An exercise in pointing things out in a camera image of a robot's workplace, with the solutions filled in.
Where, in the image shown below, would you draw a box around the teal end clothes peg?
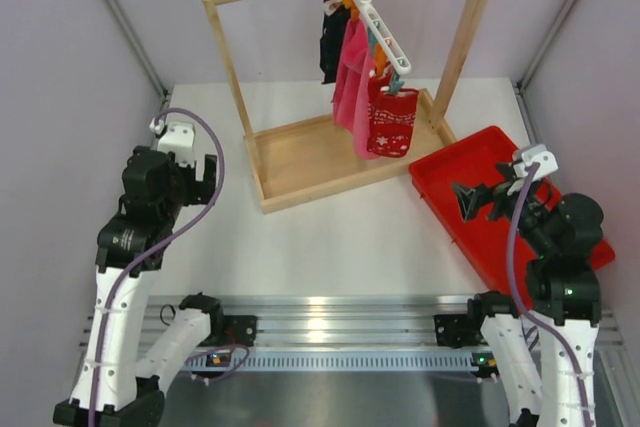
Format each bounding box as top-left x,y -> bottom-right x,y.
381,70 -> 404,96

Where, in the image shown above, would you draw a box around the black christmas sock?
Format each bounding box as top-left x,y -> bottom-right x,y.
319,0 -> 350,85

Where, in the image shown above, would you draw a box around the aluminium mounting rail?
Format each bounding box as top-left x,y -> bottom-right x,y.
79,294 -> 626,351

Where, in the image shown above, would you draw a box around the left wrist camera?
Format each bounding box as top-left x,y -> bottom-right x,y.
149,119 -> 196,168

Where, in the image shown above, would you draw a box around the pink towel sock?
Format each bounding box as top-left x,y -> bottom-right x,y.
332,20 -> 378,160

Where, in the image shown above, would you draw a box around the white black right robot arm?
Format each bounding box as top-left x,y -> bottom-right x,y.
452,162 -> 604,426

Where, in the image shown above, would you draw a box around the red patterned sock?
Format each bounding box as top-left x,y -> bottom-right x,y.
368,73 -> 392,101
367,89 -> 419,158

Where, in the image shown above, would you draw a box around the wooden clothes rack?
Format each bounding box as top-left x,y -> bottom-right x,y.
201,0 -> 488,213

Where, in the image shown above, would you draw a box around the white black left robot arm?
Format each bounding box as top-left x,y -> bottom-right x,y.
53,146 -> 226,426

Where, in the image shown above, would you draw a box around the perforated cable duct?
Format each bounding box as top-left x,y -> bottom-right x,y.
182,350 -> 497,373

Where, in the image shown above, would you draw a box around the teal middle clothes peg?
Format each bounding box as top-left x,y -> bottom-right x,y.
367,28 -> 378,56

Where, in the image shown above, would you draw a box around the white clip hanger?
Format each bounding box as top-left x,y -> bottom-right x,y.
352,0 -> 412,76

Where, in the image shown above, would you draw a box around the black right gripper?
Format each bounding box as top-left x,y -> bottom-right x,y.
452,160 -> 554,254

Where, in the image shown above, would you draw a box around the red plastic tray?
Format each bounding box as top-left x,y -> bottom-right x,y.
409,126 -> 615,302

